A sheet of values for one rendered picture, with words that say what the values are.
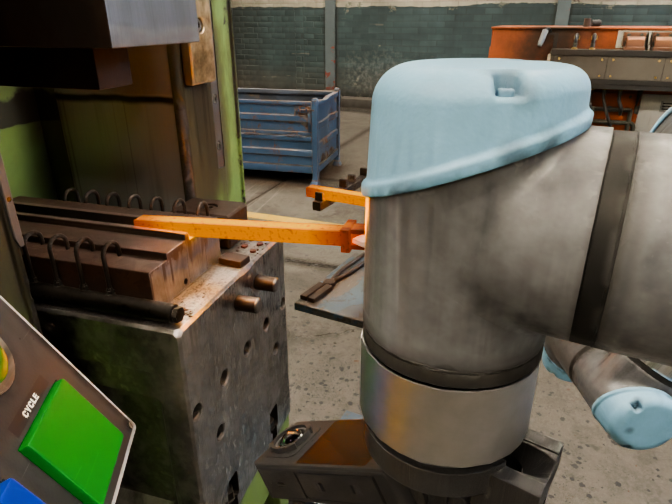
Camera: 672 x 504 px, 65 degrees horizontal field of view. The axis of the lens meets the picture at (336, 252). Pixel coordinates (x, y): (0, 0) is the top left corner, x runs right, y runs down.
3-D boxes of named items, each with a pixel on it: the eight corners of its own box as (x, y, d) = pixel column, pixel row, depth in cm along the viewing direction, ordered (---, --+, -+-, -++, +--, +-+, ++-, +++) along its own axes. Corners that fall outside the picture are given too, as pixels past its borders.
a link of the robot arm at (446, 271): (623, 80, 13) (322, 67, 17) (550, 426, 17) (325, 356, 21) (628, 59, 19) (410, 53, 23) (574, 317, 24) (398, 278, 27)
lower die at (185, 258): (221, 258, 93) (216, 212, 90) (155, 313, 76) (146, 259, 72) (29, 233, 104) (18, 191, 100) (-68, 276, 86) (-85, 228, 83)
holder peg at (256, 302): (263, 308, 88) (262, 294, 87) (256, 316, 86) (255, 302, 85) (241, 305, 89) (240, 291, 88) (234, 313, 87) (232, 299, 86)
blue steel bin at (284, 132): (341, 163, 515) (342, 87, 486) (318, 187, 445) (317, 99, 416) (229, 156, 543) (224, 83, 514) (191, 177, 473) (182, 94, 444)
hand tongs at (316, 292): (405, 225, 176) (405, 221, 175) (416, 227, 174) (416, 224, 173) (300, 299, 129) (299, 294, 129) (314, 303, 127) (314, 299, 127)
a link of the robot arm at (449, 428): (326, 347, 22) (418, 275, 28) (327, 433, 24) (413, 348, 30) (505, 420, 18) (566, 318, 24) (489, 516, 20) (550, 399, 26)
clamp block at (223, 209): (250, 233, 104) (248, 202, 101) (230, 250, 96) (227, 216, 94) (196, 227, 107) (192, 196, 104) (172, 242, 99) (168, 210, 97)
